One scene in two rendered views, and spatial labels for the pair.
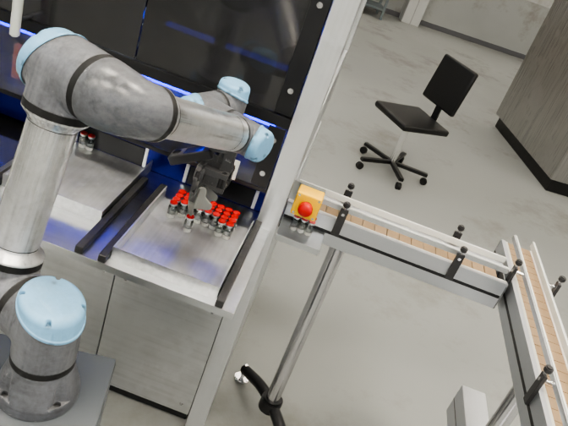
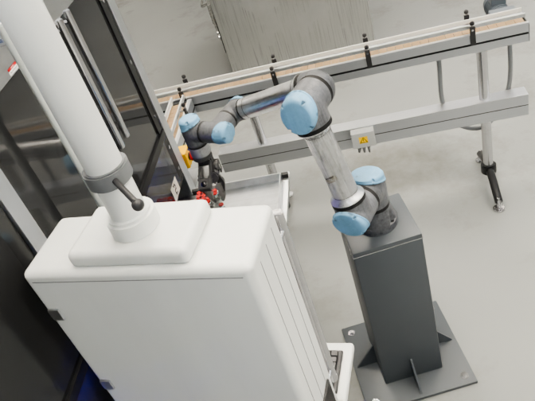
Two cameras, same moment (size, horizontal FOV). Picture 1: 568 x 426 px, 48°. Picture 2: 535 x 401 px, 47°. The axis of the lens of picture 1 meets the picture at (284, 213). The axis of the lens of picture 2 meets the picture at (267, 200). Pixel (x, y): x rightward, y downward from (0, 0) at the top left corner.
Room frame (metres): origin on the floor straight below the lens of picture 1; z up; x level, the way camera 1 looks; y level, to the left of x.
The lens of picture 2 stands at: (0.78, 2.00, 2.26)
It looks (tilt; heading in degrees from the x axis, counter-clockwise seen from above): 37 degrees down; 284
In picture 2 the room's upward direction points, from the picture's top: 19 degrees counter-clockwise
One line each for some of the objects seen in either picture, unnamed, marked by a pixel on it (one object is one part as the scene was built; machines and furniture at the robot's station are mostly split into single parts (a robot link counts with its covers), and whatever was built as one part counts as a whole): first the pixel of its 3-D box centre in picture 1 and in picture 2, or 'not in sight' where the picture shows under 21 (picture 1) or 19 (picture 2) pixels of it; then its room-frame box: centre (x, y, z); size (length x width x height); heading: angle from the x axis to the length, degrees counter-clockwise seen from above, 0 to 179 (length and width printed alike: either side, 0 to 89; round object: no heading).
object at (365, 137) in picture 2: not in sight; (363, 138); (0.85, -0.68, 0.50); 0.12 x 0.05 x 0.09; 179
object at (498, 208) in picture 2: not in sight; (489, 173); (0.23, -0.73, 0.07); 0.50 x 0.08 x 0.14; 89
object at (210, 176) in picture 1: (215, 164); (207, 165); (1.39, 0.20, 1.09); 0.09 x 0.08 x 0.12; 89
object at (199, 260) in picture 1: (188, 237); (236, 204); (1.34, 0.20, 0.90); 0.34 x 0.26 x 0.04; 179
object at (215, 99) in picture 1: (207, 113); (218, 130); (1.30, 0.23, 1.25); 0.11 x 0.11 x 0.08; 65
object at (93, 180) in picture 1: (83, 172); not in sight; (1.46, 0.54, 0.90); 0.34 x 0.26 x 0.04; 179
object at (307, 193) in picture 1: (308, 201); (181, 157); (1.57, -0.05, 0.99); 0.08 x 0.07 x 0.07; 179
